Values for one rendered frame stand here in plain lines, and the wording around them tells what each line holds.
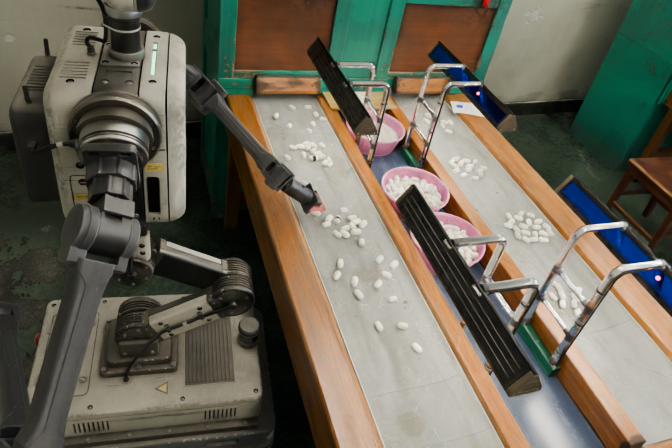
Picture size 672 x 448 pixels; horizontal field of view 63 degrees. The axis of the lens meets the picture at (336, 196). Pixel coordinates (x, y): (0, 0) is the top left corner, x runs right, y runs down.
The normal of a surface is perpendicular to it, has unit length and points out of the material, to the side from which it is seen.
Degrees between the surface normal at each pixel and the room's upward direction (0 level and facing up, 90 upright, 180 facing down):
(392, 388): 0
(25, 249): 0
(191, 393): 0
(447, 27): 90
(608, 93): 90
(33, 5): 90
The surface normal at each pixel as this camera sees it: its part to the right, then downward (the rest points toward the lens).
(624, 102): -0.91, 0.11
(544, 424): 0.16, -0.78
